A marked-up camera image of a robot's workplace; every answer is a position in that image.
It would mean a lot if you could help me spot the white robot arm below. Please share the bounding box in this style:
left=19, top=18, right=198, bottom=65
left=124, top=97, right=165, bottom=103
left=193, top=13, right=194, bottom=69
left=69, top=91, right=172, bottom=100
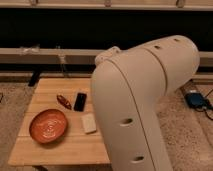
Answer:
left=91, top=35, right=200, bottom=171

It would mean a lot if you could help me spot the white sponge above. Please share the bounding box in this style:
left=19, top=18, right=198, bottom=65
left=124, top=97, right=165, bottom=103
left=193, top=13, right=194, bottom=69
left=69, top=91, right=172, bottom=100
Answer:
left=82, top=114, right=97, bottom=134

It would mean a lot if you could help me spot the black smartphone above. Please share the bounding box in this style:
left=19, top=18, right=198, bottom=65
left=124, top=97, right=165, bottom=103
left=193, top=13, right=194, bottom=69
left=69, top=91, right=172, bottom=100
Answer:
left=74, top=93, right=87, bottom=112

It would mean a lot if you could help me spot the brown red small object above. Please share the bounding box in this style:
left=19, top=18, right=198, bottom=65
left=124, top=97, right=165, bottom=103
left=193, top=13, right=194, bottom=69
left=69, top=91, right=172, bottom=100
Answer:
left=57, top=95, right=72, bottom=110

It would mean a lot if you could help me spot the wooden table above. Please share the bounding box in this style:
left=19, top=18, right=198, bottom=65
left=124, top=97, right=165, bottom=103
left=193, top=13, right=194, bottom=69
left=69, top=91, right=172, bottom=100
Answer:
left=8, top=78, right=109, bottom=166

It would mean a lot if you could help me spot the black table leg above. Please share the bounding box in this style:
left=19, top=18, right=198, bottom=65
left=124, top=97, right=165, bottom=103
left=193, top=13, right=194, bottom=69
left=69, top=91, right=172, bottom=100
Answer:
left=28, top=68, right=42, bottom=87

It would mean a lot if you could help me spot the clear plastic bag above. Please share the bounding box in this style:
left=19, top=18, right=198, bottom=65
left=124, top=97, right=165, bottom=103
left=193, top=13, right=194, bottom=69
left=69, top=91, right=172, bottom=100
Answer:
left=20, top=45, right=40, bottom=55

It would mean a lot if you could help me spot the blue power box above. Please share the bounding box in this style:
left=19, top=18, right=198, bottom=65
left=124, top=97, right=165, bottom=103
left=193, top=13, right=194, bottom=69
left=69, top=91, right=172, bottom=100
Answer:
left=184, top=93, right=207, bottom=108

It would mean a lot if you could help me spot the black cable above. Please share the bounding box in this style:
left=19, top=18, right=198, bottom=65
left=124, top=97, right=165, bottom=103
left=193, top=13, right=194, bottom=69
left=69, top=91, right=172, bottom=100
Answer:
left=195, top=87, right=213, bottom=121

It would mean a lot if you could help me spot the long metal rail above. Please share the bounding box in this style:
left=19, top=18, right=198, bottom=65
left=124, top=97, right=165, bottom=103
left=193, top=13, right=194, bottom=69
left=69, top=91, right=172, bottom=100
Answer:
left=0, top=47, right=213, bottom=68

